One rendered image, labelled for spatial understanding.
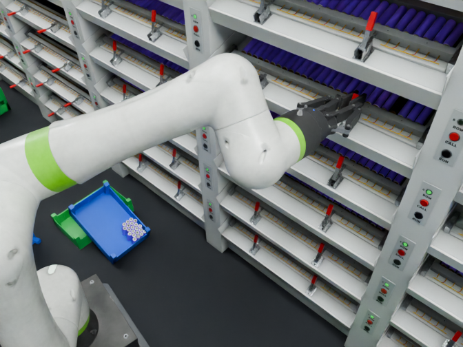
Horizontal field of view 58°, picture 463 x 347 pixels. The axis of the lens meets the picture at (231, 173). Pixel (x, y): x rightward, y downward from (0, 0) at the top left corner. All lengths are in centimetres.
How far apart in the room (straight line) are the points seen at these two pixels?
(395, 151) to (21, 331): 83
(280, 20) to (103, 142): 53
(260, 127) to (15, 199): 41
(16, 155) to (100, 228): 119
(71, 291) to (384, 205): 80
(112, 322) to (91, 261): 66
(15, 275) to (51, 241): 134
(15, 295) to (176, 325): 100
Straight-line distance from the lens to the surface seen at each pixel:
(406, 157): 100
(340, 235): 128
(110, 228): 195
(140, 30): 148
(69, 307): 110
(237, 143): 68
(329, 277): 143
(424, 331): 141
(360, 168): 115
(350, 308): 159
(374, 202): 113
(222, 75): 67
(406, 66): 92
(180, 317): 171
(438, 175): 96
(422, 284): 125
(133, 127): 71
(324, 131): 83
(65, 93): 233
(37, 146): 77
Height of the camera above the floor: 152
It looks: 44 degrees down
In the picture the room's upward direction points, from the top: 1 degrees counter-clockwise
